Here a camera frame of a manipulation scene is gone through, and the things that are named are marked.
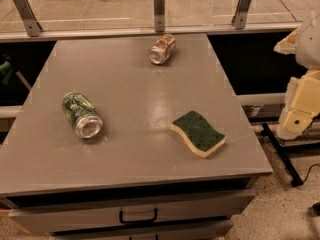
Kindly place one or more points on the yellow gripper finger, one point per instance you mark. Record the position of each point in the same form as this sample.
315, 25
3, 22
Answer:
302, 105
288, 44

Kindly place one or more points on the green soda can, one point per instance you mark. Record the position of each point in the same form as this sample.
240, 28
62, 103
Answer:
81, 115

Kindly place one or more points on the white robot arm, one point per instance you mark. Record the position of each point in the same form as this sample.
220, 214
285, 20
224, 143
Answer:
307, 52

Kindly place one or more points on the brown soda can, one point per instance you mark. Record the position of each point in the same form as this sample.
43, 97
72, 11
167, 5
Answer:
160, 52

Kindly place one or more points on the black stand leg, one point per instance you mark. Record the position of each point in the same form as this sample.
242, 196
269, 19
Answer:
296, 179

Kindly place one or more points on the green and yellow sponge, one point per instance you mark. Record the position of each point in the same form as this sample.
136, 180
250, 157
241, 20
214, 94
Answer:
200, 137

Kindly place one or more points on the grey drawer cabinet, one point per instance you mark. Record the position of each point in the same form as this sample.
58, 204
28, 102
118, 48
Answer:
55, 182

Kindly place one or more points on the right metal railing bracket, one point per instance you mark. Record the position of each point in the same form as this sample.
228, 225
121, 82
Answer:
240, 17

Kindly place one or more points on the metal railing bracket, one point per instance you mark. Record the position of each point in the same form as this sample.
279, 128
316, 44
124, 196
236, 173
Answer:
32, 26
159, 15
240, 17

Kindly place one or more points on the middle metal railing bracket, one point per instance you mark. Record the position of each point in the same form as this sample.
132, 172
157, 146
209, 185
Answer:
159, 15

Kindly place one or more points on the black lower drawer handle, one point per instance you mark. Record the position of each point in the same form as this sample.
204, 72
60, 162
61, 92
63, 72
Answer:
144, 237

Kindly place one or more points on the black drawer handle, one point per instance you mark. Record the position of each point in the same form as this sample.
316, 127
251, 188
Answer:
144, 237
138, 217

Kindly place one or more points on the black upper drawer handle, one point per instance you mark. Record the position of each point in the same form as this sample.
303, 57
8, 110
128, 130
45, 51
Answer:
138, 217

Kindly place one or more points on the left metal railing bracket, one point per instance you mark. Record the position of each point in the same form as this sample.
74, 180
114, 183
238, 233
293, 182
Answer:
32, 26

